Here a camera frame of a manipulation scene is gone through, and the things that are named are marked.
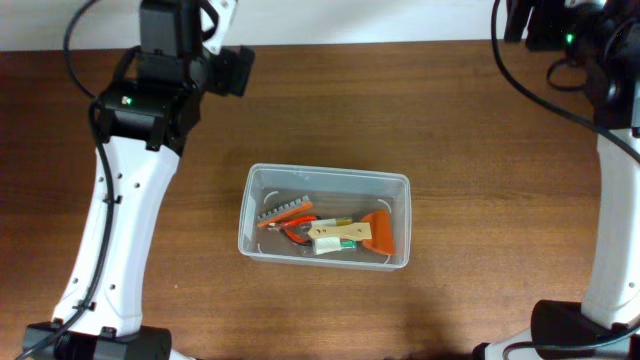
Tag orange handled cutting pliers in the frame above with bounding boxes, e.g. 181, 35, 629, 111
267, 215, 319, 246

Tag clear case of screwdrivers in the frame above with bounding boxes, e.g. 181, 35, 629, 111
302, 217, 356, 256

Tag orange socket bit rail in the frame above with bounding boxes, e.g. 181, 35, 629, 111
257, 196, 313, 228

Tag orange scraper with wooden handle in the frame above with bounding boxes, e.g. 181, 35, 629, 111
309, 210, 396, 256

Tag clear plastic container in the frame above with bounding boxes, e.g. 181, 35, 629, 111
238, 164, 412, 272

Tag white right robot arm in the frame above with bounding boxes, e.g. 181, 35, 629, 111
472, 0, 639, 359

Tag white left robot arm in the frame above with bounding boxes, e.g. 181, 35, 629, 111
21, 0, 255, 359

